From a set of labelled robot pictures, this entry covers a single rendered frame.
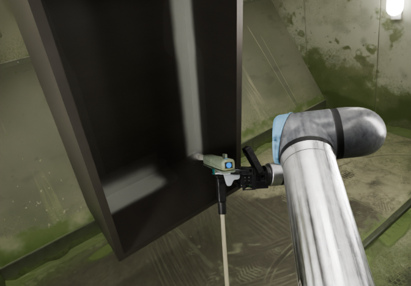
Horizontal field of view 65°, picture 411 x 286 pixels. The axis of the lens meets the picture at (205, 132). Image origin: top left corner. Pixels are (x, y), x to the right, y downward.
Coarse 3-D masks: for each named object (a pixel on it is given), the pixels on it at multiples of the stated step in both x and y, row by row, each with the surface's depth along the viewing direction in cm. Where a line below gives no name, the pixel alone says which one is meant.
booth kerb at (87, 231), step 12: (312, 108) 283; (324, 108) 293; (264, 132) 257; (252, 144) 253; (84, 228) 192; (96, 228) 196; (60, 240) 185; (72, 240) 189; (84, 240) 194; (36, 252) 179; (48, 252) 183; (60, 252) 187; (12, 264) 174; (24, 264) 177; (36, 264) 181; (12, 276) 175
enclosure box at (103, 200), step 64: (64, 0) 102; (128, 0) 114; (192, 0) 122; (64, 64) 111; (128, 64) 125; (192, 64) 140; (64, 128) 101; (128, 128) 139; (192, 128) 162; (128, 192) 149; (192, 192) 147
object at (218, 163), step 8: (208, 160) 128; (216, 160) 116; (224, 160) 109; (232, 160) 110; (216, 168) 120; (224, 168) 109; (232, 168) 109; (216, 176) 120; (216, 184) 121; (224, 184) 119; (224, 192) 119; (224, 200) 119; (224, 208) 119
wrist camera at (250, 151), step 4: (244, 148) 122; (248, 148) 121; (252, 148) 122; (244, 152) 123; (248, 152) 121; (252, 152) 121; (248, 156) 122; (252, 156) 121; (248, 160) 125; (252, 160) 121; (256, 160) 122; (252, 164) 123; (256, 164) 122; (260, 164) 122; (256, 168) 122; (260, 168) 122; (260, 172) 122
